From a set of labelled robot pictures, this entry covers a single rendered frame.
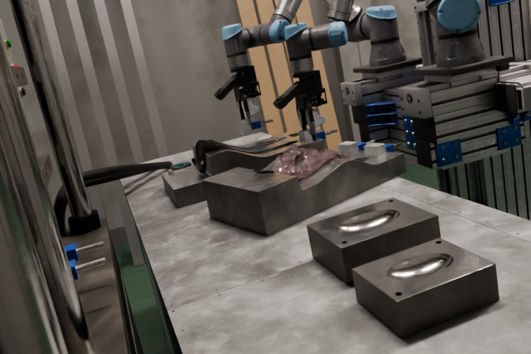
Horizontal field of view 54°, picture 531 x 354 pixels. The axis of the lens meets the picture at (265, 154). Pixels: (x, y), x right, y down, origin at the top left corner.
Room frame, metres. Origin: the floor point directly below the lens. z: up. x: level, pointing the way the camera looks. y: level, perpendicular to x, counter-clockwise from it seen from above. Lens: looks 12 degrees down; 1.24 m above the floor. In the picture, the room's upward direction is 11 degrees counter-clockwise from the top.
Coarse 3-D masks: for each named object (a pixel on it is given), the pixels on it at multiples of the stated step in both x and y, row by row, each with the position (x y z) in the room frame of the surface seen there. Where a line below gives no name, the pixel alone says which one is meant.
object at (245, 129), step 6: (240, 120) 1.96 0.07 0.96; (258, 120) 1.95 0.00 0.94; (270, 120) 1.98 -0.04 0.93; (240, 126) 1.94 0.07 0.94; (246, 126) 1.93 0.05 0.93; (252, 126) 1.94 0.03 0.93; (258, 126) 1.95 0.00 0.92; (240, 132) 1.96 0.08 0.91; (246, 132) 1.93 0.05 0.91; (252, 132) 1.93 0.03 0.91
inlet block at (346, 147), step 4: (372, 140) 1.62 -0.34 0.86; (340, 144) 1.56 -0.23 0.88; (344, 144) 1.55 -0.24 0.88; (348, 144) 1.54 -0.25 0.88; (352, 144) 1.54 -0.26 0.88; (356, 144) 1.55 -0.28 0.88; (360, 144) 1.57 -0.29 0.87; (364, 144) 1.57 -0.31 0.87; (340, 148) 1.56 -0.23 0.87; (344, 148) 1.55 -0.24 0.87; (348, 148) 1.53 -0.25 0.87; (352, 148) 1.54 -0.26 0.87; (356, 148) 1.55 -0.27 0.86; (360, 148) 1.56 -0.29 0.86; (340, 152) 1.57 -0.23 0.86; (344, 152) 1.55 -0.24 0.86; (348, 152) 1.54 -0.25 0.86; (352, 152) 1.54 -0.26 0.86
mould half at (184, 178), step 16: (256, 144) 1.82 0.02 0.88; (272, 144) 1.75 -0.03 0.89; (304, 144) 1.63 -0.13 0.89; (320, 144) 1.65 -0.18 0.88; (208, 160) 1.57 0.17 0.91; (224, 160) 1.55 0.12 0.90; (240, 160) 1.57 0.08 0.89; (256, 160) 1.58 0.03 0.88; (272, 160) 1.60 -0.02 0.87; (176, 176) 1.67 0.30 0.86; (192, 176) 1.62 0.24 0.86; (208, 176) 1.56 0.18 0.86; (176, 192) 1.51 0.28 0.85; (192, 192) 1.52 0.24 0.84
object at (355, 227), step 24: (336, 216) 0.99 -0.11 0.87; (360, 216) 0.98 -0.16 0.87; (384, 216) 0.97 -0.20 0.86; (408, 216) 0.92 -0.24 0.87; (432, 216) 0.90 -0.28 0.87; (312, 240) 0.96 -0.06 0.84; (336, 240) 0.87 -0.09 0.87; (360, 240) 0.85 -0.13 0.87; (384, 240) 0.86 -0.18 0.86; (408, 240) 0.88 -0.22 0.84; (336, 264) 0.87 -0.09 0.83; (360, 264) 0.85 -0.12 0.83
